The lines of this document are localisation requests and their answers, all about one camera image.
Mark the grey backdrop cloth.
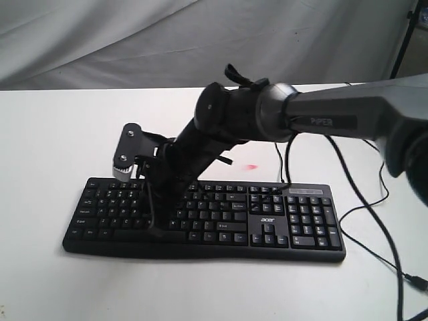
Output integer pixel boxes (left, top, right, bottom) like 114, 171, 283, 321
1, 1, 415, 90

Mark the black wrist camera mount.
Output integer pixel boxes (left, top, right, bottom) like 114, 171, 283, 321
112, 123, 175, 184

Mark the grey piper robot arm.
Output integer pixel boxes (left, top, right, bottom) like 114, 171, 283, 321
148, 66, 427, 235

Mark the black acer keyboard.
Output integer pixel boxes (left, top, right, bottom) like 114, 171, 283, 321
62, 178, 346, 263

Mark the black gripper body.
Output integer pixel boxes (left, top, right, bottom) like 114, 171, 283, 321
146, 120, 246, 207

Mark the black usb plug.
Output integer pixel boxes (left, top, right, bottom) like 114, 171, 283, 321
405, 274, 428, 292

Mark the black keyboard cable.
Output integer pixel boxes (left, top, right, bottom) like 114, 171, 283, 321
274, 82, 409, 278

